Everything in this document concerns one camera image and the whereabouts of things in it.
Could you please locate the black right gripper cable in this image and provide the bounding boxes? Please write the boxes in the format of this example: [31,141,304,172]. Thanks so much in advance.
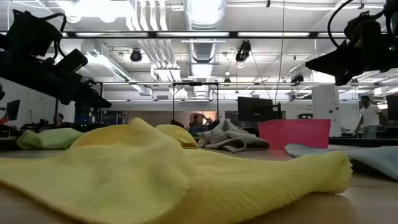
[327,0,388,49]

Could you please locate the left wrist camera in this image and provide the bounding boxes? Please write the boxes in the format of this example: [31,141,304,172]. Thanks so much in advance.
[55,49,89,75]

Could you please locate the small black monitor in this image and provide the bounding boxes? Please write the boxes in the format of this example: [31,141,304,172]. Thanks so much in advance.
[6,99,21,121]

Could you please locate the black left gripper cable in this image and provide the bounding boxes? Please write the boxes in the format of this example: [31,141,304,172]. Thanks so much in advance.
[40,12,68,58]

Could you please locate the light blue microfiber towel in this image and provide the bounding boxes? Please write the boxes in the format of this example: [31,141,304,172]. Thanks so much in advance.
[284,143,398,181]

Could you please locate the pale yellow microfiber towel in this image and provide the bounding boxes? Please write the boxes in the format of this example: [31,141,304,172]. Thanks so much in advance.
[0,117,354,224]

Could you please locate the person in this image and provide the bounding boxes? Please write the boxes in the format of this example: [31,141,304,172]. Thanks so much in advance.
[188,113,215,137]
[52,112,66,127]
[354,95,383,139]

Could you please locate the lime green microfiber towel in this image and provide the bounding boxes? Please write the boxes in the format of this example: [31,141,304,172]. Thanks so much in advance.
[17,128,83,150]

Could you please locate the black ceiling dome camera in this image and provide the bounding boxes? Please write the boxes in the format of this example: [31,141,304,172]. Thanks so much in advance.
[129,49,143,62]

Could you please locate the black aluminium table frame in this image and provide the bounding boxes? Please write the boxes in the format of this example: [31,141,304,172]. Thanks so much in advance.
[0,136,398,152]

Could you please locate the white column cabinet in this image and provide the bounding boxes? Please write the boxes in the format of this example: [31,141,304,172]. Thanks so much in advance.
[312,85,342,138]

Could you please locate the black hanging camera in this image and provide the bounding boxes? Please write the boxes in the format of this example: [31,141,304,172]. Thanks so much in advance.
[235,40,252,62]

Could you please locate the grey microfiber towel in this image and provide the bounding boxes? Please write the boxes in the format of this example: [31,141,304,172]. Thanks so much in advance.
[197,119,270,154]

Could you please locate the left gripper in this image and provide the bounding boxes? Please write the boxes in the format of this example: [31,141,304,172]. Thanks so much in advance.
[0,51,113,109]

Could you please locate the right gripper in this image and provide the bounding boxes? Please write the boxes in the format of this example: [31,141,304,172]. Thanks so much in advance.
[305,30,398,86]

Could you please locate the golden yellow microfiber towel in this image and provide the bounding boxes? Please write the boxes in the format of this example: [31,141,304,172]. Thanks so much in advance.
[154,124,199,149]

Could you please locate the silver ceiling air duct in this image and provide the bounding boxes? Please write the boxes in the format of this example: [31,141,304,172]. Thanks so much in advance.
[182,0,227,63]

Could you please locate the black shelving rack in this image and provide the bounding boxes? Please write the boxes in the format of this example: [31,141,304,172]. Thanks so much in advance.
[74,107,103,131]

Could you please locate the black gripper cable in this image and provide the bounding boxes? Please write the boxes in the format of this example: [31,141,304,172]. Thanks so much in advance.
[327,0,388,49]
[40,12,68,58]

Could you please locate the pink plastic bin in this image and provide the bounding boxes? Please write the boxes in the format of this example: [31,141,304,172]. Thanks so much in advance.
[258,118,331,150]

